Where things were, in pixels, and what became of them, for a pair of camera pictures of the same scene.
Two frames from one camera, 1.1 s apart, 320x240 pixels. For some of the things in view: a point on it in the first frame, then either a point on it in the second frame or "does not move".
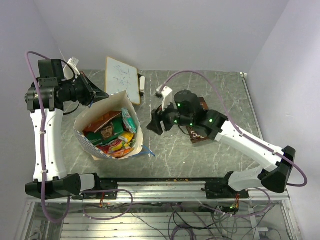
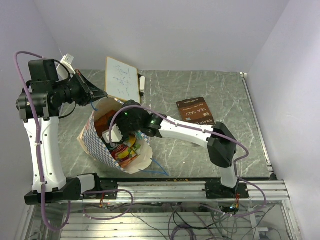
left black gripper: [90, 95] does not move
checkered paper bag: [116, 102] → [95, 137]
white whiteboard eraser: [142, 84] does not move
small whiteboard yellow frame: [120, 77] does not move
